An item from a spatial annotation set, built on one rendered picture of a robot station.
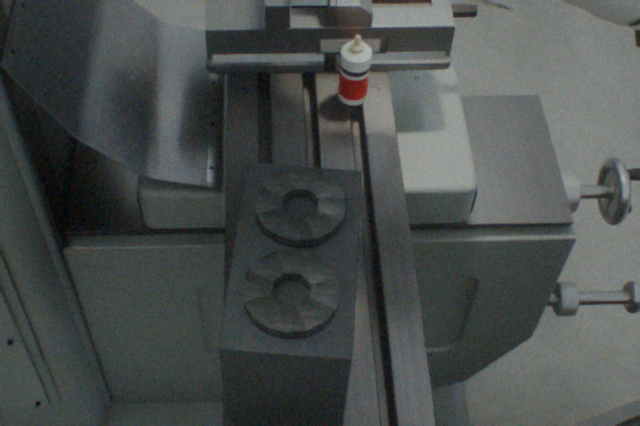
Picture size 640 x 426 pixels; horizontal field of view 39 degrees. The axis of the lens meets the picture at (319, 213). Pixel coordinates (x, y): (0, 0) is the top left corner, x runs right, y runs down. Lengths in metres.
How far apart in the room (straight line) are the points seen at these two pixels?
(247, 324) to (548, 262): 0.77
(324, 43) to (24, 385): 0.79
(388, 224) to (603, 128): 1.62
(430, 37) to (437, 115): 0.16
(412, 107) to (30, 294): 0.65
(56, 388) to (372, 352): 0.78
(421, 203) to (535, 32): 1.64
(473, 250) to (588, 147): 1.23
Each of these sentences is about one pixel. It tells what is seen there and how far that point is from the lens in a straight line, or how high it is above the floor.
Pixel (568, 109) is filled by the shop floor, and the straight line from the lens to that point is 2.70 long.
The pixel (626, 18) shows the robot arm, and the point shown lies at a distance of 1.18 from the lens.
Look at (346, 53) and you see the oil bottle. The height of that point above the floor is 1.04.
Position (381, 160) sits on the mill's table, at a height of 0.96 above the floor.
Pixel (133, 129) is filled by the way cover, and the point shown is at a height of 0.93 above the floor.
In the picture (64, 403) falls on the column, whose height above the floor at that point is 0.34.
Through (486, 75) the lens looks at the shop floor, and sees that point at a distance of 2.74.
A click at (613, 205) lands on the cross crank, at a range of 1.63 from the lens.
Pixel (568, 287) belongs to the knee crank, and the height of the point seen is 0.57.
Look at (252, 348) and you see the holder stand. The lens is 0.81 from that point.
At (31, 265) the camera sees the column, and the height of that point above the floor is 0.76.
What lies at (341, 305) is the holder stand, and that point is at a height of 1.15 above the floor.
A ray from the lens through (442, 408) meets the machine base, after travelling 1.86.
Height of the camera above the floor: 1.86
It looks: 53 degrees down
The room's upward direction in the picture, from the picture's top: 3 degrees clockwise
